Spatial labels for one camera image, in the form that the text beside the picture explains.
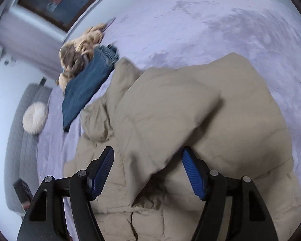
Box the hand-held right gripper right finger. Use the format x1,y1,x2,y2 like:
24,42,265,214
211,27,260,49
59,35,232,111
182,146,279,241

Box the dark framed window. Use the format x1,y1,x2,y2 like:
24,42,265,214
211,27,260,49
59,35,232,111
16,0,123,32

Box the blue jeans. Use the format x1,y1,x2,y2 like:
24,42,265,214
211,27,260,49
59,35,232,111
61,44,119,132

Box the lilac plush blanket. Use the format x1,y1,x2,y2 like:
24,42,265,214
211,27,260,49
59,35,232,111
36,0,301,241

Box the grey quilted headboard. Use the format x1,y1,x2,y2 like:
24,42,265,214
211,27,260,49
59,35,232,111
4,83,53,214

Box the purple phone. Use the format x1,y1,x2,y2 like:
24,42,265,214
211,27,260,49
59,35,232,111
102,17,116,32

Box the white round pillow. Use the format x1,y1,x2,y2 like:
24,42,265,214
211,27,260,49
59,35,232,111
22,102,49,133

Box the beige puffer jacket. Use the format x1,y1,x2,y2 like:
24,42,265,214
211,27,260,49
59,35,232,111
63,53,301,241

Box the tan and brown fuzzy garment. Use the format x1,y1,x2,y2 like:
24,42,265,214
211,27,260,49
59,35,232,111
56,22,108,93

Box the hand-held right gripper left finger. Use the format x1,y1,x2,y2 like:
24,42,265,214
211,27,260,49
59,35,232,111
16,146,115,241

